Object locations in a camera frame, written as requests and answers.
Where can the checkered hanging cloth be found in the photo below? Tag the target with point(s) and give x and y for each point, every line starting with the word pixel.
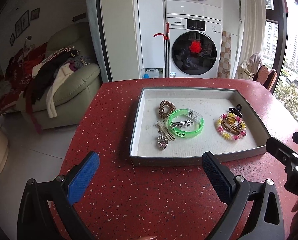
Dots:
pixel 224 68

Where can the white washing machine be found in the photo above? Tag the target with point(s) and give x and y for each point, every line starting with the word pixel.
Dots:
pixel 194 46

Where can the black hair claw clip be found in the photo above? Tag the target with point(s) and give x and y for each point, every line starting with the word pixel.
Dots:
pixel 236 110

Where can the white detergent jug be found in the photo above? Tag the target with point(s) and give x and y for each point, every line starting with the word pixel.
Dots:
pixel 153 73

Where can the wall picture frames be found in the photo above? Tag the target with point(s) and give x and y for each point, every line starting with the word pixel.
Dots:
pixel 23 23

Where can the green leather sofa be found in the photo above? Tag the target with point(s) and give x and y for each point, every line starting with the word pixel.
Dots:
pixel 70 113

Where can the pile of clothes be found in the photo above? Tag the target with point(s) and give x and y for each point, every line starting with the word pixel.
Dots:
pixel 44 84

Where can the green translucent bangle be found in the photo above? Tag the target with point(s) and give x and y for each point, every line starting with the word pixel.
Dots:
pixel 184 114

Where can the silver star hair clip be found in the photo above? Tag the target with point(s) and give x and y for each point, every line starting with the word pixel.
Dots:
pixel 182 124

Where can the grey shallow tray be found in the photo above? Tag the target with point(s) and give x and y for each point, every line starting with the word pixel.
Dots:
pixel 225 135

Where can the red handled mop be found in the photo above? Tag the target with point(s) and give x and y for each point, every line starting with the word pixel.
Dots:
pixel 166 39

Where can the beige bag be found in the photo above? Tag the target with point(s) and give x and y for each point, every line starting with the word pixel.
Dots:
pixel 249 67

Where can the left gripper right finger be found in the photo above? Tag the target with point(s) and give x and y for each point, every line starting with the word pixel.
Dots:
pixel 265 220

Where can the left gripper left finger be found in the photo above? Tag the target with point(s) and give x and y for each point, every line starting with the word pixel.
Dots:
pixel 35 220

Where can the brown slipper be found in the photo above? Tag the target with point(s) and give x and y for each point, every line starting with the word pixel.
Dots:
pixel 272 75
pixel 261 75

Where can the white cabinet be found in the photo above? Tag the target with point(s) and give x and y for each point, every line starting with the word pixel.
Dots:
pixel 129 26

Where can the person's left hand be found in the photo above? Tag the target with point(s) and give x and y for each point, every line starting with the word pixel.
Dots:
pixel 147 238

